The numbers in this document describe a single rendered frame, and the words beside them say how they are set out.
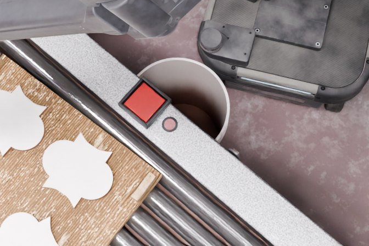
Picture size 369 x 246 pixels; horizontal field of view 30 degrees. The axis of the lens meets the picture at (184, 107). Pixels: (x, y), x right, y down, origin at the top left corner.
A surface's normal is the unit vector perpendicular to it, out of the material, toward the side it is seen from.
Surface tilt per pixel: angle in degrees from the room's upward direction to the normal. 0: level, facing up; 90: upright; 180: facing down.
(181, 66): 87
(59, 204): 0
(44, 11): 35
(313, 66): 0
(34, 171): 0
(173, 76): 87
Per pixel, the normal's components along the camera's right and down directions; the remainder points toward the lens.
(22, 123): -0.04, -0.29
